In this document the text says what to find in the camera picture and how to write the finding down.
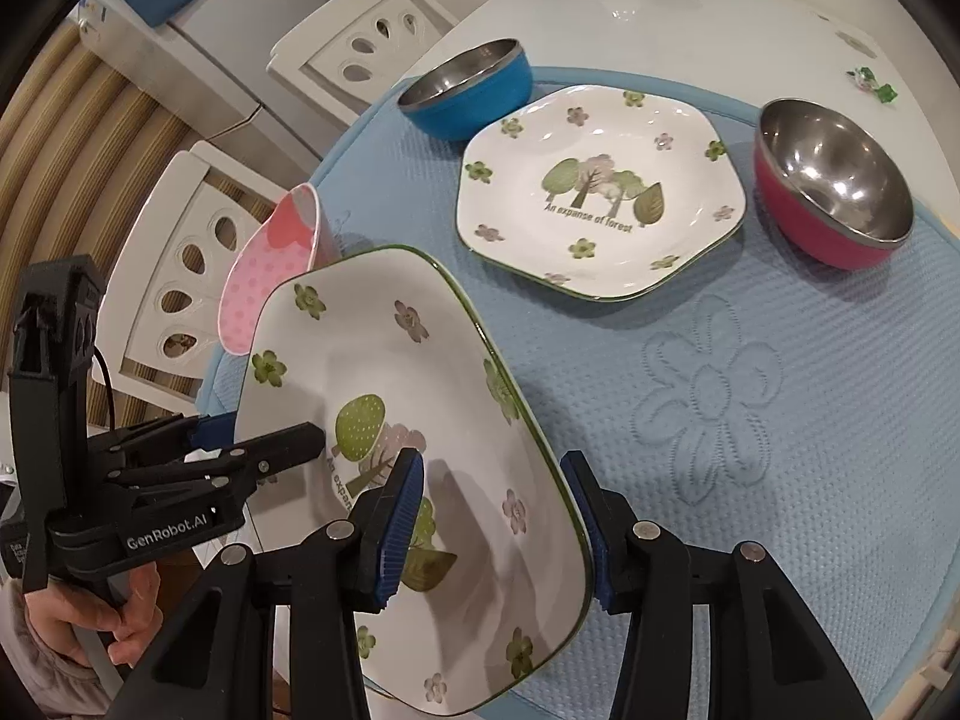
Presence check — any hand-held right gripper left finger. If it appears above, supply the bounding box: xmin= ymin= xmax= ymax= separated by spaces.
xmin=112 ymin=448 xmax=428 ymax=720

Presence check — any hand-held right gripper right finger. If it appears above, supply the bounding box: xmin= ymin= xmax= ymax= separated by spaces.
xmin=559 ymin=450 xmax=875 ymax=720

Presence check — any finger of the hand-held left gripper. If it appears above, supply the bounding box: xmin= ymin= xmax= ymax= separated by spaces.
xmin=105 ymin=412 xmax=242 ymax=470
xmin=109 ymin=422 xmax=328 ymax=515

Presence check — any white floral ceramic plate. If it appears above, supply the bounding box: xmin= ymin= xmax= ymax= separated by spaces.
xmin=454 ymin=84 xmax=748 ymax=302
xmin=234 ymin=244 xmax=593 ymax=716

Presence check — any pink polka dot bowl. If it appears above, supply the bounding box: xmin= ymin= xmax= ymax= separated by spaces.
xmin=217 ymin=182 xmax=342 ymax=357

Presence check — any blue steel bowl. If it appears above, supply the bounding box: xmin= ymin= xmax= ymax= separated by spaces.
xmin=397 ymin=37 xmax=532 ymax=142

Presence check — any red steel bowl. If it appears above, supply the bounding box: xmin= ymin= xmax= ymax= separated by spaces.
xmin=753 ymin=97 xmax=915 ymax=272

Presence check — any person's left hand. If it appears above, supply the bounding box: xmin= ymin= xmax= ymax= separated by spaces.
xmin=24 ymin=561 xmax=164 ymax=667

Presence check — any white wooden chair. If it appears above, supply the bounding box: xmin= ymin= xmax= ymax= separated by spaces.
xmin=96 ymin=139 xmax=310 ymax=421
xmin=266 ymin=0 xmax=460 ymax=126

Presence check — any blue quilted table mat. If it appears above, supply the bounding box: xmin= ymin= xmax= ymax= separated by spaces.
xmin=201 ymin=66 xmax=955 ymax=720

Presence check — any green wrapped candy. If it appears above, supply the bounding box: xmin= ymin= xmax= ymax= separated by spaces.
xmin=846 ymin=65 xmax=899 ymax=104

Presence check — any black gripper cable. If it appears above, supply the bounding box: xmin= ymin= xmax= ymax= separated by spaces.
xmin=91 ymin=347 xmax=117 ymax=432

